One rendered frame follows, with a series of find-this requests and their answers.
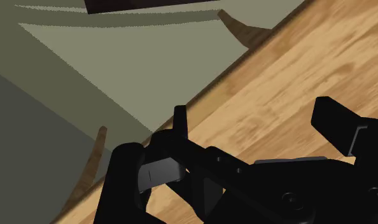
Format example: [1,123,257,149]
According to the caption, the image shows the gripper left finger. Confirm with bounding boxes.
[94,105,272,224]

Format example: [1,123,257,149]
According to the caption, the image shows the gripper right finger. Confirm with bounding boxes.
[310,95,378,202]

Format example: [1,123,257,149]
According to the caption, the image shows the wooden table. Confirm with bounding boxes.
[50,0,378,224]

